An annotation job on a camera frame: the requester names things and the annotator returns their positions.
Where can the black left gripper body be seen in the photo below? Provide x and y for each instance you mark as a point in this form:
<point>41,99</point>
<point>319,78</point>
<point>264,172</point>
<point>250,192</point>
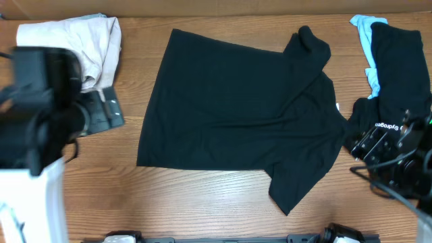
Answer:
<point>102,110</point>

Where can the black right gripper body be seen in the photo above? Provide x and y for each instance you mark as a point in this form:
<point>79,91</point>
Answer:
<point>376,148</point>

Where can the black t-shirt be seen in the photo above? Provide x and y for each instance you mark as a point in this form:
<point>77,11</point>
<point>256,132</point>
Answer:
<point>222,106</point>

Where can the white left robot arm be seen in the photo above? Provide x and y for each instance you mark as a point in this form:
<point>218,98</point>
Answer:
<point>43,111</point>

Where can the folded beige trousers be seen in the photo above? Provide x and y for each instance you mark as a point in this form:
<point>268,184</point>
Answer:
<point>95,39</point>

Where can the black logo shirt pile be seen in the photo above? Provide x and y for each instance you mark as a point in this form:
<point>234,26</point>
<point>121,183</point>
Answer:
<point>404,83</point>

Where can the light blue garment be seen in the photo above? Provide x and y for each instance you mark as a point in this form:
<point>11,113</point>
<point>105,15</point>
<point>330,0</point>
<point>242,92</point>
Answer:
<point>363,24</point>

